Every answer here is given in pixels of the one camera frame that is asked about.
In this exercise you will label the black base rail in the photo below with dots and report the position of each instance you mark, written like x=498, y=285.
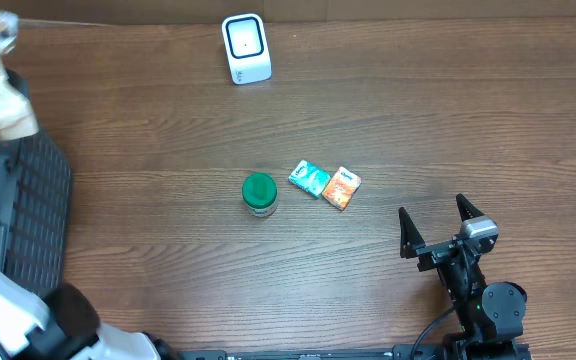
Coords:
x=288, y=355

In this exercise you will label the cardboard box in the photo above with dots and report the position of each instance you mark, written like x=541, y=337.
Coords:
x=159, y=12

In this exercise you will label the teal tissue pack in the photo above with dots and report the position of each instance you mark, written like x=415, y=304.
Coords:
x=309, y=178

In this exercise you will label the grey plastic mesh basket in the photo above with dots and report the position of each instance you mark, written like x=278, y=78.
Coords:
x=36, y=184

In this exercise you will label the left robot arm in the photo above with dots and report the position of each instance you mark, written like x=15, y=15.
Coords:
x=64, y=325

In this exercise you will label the orange tissue pack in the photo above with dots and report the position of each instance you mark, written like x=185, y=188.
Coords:
x=341, y=188

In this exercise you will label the green lid jar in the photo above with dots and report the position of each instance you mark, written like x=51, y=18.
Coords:
x=259, y=193

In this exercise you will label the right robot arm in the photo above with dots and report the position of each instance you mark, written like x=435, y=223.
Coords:
x=484, y=319

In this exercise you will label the white barcode scanner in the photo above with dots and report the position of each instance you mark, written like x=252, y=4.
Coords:
x=246, y=48

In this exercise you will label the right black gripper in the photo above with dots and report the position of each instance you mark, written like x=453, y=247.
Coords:
x=412, y=245

